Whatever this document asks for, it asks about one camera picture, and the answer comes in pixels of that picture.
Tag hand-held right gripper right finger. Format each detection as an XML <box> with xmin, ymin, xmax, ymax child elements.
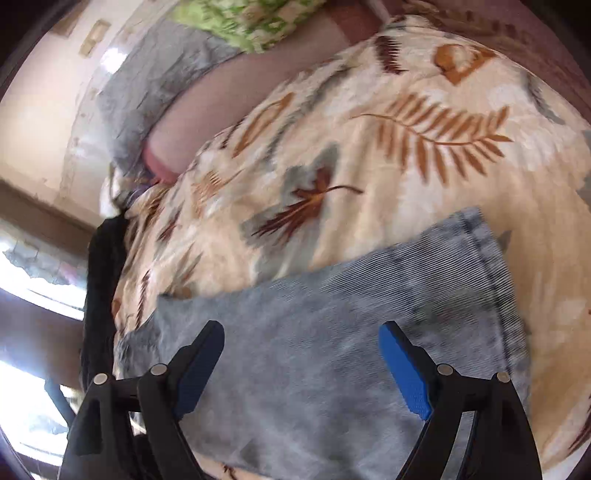
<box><xmin>379</xmin><ymin>322</ymin><xmax>544</xmax><ymax>480</ymax></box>

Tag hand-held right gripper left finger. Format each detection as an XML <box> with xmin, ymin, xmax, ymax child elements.
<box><xmin>58</xmin><ymin>320</ymin><xmax>225</xmax><ymax>480</ymax></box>

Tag grey-blue denim pants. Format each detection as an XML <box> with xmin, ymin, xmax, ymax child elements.
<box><xmin>113</xmin><ymin>208</ymin><xmax>532</xmax><ymax>480</ymax></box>

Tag black cloth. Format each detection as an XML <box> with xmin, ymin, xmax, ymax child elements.
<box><xmin>78</xmin><ymin>215</ymin><xmax>130</xmax><ymax>388</ymax></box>

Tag window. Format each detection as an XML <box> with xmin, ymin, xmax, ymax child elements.
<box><xmin>0</xmin><ymin>217</ymin><xmax>93</xmax><ymax>467</ymax></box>

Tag cream leaf print blanket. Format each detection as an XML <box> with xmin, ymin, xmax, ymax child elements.
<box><xmin>99</xmin><ymin>14</ymin><xmax>591</xmax><ymax>480</ymax></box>

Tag grey quilted pillow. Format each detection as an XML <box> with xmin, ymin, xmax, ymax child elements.
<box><xmin>95</xmin><ymin>21</ymin><xmax>241</xmax><ymax>171</ymax></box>

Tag green patterned cloth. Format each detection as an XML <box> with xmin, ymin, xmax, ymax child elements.
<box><xmin>171</xmin><ymin>0</ymin><xmax>328</xmax><ymax>54</ymax></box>

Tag small wall plaque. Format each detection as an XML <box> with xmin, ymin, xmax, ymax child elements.
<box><xmin>78</xmin><ymin>21</ymin><xmax>110</xmax><ymax>59</ymax></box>
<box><xmin>50</xmin><ymin>8</ymin><xmax>80</xmax><ymax>38</ymax></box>

